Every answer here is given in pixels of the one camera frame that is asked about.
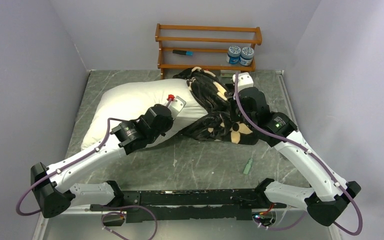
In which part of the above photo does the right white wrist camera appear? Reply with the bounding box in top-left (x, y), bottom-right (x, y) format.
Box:
top-left (232, 72), bottom-right (254, 92)

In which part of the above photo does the green translucent marker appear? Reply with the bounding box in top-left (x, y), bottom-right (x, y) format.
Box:
top-left (242, 157), bottom-right (254, 175)

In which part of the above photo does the blue lidded jar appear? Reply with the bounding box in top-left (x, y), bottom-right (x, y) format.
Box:
top-left (239, 47), bottom-right (255, 66)
top-left (226, 45), bottom-right (242, 65)

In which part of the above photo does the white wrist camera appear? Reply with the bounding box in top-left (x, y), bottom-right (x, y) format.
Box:
top-left (232, 72), bottom-right (254, 92)
top-left (165, 94), bottom-right (186, 119)

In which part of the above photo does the small white cardboard box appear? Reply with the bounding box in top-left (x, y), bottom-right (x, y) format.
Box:
top-left (219, 70), bottom-right (237, 84)

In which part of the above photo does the right blue lidded jar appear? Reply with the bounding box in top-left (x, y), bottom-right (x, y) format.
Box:
top-left (239, 47), bottom-right (255, 66)

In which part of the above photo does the white pillow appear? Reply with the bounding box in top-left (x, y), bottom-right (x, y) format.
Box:
top-left (80, 78), bottom-right (208, 150)

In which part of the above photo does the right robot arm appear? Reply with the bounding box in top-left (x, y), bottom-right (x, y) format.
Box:
top-left (231, 87), bottom-right (361, 227)

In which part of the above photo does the blue and black marker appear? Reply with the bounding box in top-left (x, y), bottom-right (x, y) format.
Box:
top-left (172, 49), bottom-right (194, 56)

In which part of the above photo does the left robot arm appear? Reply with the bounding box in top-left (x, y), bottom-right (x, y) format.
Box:
top-left (30, 100), bottom-right (185, 218)

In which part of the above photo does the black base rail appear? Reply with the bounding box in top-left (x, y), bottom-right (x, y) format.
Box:
top-left (89, 188), bottom-right (285, 223)

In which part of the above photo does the wooden three-tier shelf rack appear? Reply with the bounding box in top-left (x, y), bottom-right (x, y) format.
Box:
top-left (154, 23), bottom-right (263, 79)

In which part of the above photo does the left blue lidded jar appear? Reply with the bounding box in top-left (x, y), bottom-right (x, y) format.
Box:
top-left (226, 45), bottom-right (242, 65)

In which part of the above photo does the black pillowcase with beige flowers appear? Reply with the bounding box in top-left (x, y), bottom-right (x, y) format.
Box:
top-left (173, 66), bottom-right (259, 146)

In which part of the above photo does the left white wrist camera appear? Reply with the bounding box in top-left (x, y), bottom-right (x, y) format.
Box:
top-left (165, 94), bottom-right (186, 119)

